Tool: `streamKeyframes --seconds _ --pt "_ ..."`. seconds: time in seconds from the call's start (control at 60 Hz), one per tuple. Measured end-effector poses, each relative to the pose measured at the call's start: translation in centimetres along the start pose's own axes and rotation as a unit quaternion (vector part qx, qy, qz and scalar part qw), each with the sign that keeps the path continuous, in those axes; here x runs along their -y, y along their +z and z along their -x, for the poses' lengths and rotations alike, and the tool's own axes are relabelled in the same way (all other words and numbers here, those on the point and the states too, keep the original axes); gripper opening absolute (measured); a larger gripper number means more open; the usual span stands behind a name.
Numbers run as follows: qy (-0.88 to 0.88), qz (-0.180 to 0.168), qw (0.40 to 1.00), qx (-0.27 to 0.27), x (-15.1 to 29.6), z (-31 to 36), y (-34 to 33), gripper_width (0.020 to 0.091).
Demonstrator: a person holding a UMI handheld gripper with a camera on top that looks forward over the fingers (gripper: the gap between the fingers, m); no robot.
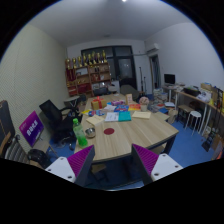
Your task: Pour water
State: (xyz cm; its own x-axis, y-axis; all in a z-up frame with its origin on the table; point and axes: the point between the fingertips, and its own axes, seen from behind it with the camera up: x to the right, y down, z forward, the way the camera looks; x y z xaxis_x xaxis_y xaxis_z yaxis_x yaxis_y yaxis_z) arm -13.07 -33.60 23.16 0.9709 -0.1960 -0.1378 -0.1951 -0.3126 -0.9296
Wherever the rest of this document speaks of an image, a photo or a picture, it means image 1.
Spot purple sign board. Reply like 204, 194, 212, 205
18, 110, 45, 148

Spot teal book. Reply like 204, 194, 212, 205
118, 110, 133, 123

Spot white round stool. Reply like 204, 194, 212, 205
185, 110, 203, 136

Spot cluttered wooden side desk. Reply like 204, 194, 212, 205
174, 81, 224, 134

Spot wooden shelf unit with trophies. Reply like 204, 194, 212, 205
64, 49, 113, 98

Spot pink box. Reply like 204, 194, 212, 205
111, 99, 126, 107

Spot dark glass door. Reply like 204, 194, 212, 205
80, 45, 138, 91

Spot small steel cup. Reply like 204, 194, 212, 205
84, 127, 97, 139

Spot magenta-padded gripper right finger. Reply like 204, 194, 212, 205
130, 143, 184, 186

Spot beige book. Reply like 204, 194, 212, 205
85, 114, 106, 126

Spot pink flowers in white pot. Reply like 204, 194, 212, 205
138, 96, 150, 112

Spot white air conditioner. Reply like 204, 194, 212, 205
146, 43, 160, 56

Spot computer monitor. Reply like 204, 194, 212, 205
163, 73, 176, 86

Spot pale yellow book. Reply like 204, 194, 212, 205
131, 110, 152, 120

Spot tall orange box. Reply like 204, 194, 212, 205
125, 93, 134, 105

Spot white book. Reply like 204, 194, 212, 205
104, 111, 120, 123

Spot yellow gift box red ribbon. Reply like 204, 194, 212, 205
90, 96, 108, 111

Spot orange book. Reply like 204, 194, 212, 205
128, 103, 142, 112

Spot flat round red coaster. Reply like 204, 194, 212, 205
103, 127, 116, 136

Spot green drink bottle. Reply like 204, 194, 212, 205
72, 117, 89, 149

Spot small round side table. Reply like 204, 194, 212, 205
63, 95, 82, 108

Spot blue book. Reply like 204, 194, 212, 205
113, 105, 130, 113

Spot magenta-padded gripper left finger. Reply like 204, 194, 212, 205
44, 144, 96, 188

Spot grey armchair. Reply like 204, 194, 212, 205
119, 84, 141, 101

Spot black office chair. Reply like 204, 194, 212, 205
38, 99, 79, 143

